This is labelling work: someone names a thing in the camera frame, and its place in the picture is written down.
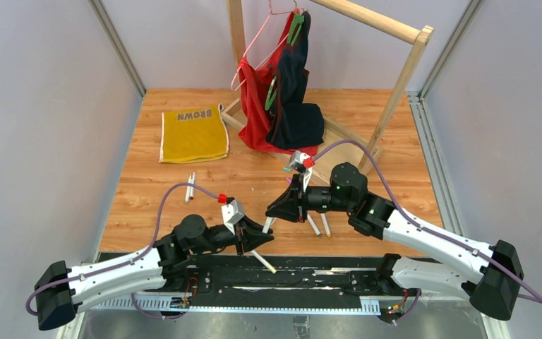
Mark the pink wire hanger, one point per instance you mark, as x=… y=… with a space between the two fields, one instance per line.
x=254 y=30

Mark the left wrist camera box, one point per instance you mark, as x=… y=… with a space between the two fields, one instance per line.
x=232 y=213

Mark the white pen yellow cap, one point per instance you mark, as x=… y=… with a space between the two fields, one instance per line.
x=263 y=261

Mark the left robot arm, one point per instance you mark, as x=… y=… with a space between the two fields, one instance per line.
x=62 y=292

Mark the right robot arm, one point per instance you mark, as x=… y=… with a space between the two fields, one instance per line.
x=486 y=275

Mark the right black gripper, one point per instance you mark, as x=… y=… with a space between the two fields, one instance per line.
x=300 y=200

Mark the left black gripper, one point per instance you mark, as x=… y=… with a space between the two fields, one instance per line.
x=241 y=234

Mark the dark navy garment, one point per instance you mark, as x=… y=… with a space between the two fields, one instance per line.
x=294 y=123

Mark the white pen green cap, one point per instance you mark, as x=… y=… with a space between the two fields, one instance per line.
x=313 y=225

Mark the yellow folded towel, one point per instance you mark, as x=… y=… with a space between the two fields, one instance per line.
x=193 y=135

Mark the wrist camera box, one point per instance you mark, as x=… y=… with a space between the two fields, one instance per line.
x=303 y=163
x=232 y=213

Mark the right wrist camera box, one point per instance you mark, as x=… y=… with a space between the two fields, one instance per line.
x=303 y=163

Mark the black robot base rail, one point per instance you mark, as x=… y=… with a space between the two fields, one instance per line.
x=300 y=283

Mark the green hanger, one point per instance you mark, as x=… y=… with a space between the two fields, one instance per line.
x=295 y=29

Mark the red garment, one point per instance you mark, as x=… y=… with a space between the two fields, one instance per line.
x=253 y=92

